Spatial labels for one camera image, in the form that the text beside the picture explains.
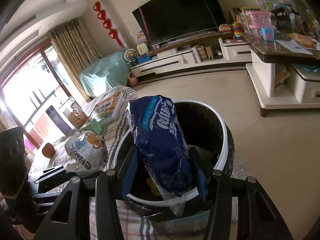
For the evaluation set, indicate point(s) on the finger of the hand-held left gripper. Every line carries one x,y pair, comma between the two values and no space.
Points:
37,176
42,199

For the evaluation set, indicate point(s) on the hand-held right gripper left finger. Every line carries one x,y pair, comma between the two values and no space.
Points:
127,177

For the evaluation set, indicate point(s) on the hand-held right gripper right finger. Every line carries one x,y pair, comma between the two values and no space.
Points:
202,180

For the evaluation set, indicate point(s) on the white and black trash bin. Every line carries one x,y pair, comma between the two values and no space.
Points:
225,145

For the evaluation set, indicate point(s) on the dark blue plastic bag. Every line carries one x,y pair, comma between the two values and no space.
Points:
160,142

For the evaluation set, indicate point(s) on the white cartoon plastic bag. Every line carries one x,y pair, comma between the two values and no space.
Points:
85,152

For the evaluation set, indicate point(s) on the red apple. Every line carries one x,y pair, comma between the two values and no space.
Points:
48,150

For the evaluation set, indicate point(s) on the plaid tablecloth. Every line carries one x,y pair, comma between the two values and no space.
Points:
60,142

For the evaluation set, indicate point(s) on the purple water bottle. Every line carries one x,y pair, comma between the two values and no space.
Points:
56,120

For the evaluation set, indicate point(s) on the pale green box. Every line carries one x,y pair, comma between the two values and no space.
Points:
96,126

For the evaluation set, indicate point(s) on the sliding glass balcony door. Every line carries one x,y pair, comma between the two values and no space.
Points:
32,97

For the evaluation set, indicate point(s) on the clear cookie jar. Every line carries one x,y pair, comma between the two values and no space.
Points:
76,118

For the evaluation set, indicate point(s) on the colourful flat game box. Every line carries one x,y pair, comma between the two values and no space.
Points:
107,107

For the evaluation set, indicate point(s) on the pink round toy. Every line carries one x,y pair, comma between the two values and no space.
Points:
132,78

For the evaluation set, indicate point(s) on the marble top coffee table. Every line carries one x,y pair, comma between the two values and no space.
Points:
262,80

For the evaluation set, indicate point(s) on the blue toy set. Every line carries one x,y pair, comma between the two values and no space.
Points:
141,61

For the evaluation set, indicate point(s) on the small white desk fan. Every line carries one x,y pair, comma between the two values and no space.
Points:
130,56

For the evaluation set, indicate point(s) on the white television stand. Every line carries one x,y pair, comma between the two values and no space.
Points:
170,62

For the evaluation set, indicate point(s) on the wooden shelf toy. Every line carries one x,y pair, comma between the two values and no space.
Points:
205,53

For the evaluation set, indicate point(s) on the beige patterned curtain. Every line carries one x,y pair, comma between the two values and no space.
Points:
72,47

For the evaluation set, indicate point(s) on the pink arched toy sign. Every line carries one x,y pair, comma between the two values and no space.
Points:
141,37

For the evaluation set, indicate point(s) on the small light blue toy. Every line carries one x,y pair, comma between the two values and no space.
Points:
267,33

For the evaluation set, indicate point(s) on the white paper sheet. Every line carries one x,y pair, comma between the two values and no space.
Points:
292,47

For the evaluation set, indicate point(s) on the pink plastic box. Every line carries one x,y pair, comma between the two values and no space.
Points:
257,21

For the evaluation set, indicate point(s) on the black flat television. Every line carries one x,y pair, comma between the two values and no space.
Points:
175,12

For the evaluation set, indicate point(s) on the orange flat box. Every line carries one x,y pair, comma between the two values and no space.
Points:
301,40

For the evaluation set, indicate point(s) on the black desk organiser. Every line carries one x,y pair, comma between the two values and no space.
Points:
281,17

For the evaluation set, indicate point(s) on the red heart wall hanging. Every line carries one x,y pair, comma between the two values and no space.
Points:
107,23

